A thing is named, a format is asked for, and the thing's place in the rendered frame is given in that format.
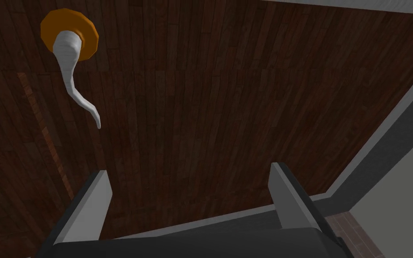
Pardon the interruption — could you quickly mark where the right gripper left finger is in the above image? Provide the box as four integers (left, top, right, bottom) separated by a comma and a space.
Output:
43, 170, 113, 246

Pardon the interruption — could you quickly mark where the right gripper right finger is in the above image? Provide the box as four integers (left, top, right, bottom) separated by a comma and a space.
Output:
267, 162, 340, 246

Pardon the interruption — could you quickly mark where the white lever handle orange rosette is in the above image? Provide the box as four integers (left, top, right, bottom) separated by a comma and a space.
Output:
40, 9, 102, 129

